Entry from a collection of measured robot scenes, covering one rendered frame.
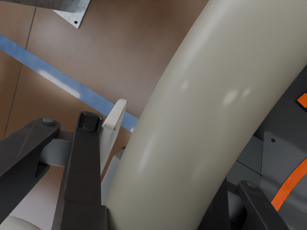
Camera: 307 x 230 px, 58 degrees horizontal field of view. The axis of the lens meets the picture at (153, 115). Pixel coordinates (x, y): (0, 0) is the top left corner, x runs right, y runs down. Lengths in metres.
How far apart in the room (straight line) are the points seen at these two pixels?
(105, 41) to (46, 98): 0.58
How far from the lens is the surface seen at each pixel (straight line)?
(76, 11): 1.72
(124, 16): 1.56
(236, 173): 0.96
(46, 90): 1.91
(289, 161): 1.46
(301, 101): 1.37
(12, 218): 0.65
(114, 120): 0.16
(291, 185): 1.50
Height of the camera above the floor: 1.37
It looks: 64 degrees down
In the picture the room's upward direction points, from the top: 120 degrees counter-clockwise
